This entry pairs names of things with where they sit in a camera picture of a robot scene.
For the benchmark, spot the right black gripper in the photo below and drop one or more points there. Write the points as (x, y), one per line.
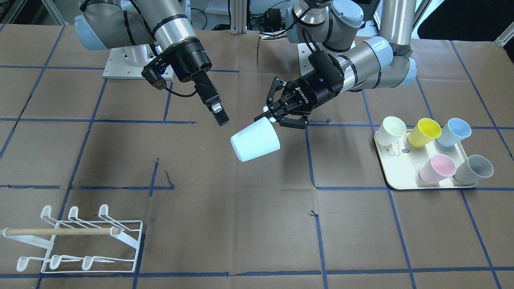
(192, 61)

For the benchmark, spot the yellow cup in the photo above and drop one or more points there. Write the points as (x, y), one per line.
(425, 131)

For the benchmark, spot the cream plastic tray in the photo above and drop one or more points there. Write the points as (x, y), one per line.
(401, 164)

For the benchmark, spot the grey cup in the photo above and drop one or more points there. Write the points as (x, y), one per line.
(474, 169)

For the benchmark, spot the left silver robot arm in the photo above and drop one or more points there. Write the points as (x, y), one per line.
(328, 28)

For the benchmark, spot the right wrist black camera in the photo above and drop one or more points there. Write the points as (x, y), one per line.
(154, 78)

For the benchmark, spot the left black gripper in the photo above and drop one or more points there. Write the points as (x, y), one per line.
(309, 92)

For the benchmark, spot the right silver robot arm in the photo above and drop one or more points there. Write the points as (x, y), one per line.
(105, 24)

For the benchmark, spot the pink cup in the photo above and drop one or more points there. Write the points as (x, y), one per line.
(438, 168)

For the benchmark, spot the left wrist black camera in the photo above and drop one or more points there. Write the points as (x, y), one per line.
(328, 69)

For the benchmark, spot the light blue cup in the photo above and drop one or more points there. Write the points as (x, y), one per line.
(256, 140)
(455, 131)

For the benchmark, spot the wrist black camera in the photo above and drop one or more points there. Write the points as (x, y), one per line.
(154, 78)
(328, 69)

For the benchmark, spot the cream white cup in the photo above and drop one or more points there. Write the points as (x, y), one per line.
(391, 129)

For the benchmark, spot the white wire cup rack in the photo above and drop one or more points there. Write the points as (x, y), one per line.
(75, 246)

